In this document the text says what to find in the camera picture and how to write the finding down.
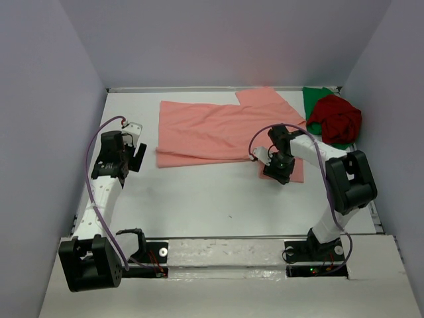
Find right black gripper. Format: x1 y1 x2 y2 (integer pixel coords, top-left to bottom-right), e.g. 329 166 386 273
262 151 295 186

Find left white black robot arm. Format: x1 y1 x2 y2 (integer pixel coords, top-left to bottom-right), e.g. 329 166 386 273
58 123 147 292

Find red t shirt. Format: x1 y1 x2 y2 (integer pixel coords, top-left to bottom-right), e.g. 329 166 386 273
307 95 362 147

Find white foam front panel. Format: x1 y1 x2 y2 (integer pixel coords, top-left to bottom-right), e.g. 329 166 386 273
40 236 420 317

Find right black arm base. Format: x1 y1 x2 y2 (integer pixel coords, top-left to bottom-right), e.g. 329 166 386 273
282 239 348 278

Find aluminium back table rail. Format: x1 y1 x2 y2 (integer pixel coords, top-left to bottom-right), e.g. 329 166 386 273
106 86 343 93

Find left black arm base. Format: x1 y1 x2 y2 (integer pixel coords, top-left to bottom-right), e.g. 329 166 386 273
101 240 168 285

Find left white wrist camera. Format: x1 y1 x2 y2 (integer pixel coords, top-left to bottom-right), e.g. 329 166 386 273
121 121 142 148

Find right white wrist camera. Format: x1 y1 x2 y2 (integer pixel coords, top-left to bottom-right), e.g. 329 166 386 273
250 146 271 166

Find green t shirt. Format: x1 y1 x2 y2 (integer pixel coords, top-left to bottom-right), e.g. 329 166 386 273
301 85 357 150

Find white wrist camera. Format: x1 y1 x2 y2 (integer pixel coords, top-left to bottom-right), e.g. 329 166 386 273
250 146 271 166
121 121 142 148

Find pink t shirt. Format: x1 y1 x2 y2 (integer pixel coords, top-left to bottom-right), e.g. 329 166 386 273
156 87 306 168

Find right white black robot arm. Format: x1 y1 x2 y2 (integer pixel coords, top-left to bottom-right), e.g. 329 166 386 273
250 125 378 264

